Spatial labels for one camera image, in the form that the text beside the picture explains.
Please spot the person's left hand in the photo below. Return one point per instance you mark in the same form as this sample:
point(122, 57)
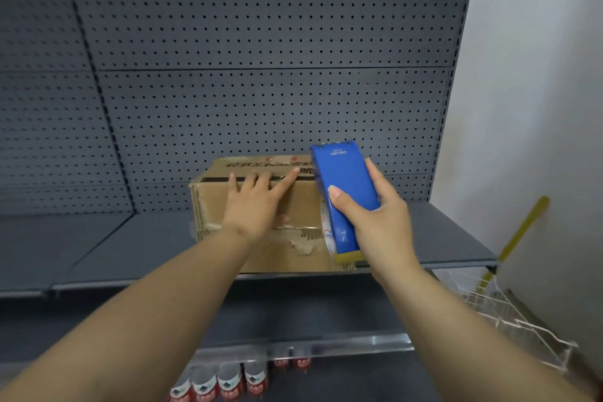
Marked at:
point(252, 211)

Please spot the person's right hand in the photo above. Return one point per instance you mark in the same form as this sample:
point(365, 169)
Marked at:
point(384, 237)

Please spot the person's left little finger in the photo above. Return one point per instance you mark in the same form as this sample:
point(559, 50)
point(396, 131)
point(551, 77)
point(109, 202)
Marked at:
point(232, 183)

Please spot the person's left middle finger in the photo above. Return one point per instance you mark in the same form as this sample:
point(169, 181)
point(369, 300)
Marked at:
point(264, 181)

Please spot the person's left thumb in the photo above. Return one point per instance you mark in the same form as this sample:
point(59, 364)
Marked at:
point(282, 221)

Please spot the person's right thumb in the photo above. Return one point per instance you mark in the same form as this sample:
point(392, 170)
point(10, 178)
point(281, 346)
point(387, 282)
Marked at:
point(347, 204)

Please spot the brown cardboard box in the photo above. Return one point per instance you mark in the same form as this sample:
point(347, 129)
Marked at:
point(297, 208)

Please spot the blue tape dispenser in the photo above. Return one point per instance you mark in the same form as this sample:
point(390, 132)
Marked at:
point(344, 171)

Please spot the person's right forearm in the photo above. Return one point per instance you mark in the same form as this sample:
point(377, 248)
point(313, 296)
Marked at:
point(447, 345)

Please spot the person's left forearm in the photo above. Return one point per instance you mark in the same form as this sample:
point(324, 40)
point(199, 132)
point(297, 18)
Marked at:
point(141, 321)

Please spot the grey pegboard shelf unit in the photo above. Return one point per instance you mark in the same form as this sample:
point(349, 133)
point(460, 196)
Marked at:
point(235, 86)

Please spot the row of red-labelled bottles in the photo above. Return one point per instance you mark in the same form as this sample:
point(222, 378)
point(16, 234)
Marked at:
point(229, 380)

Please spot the clear shelf price rail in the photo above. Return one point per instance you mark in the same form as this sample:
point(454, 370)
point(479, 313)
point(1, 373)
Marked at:
point(329, 345)

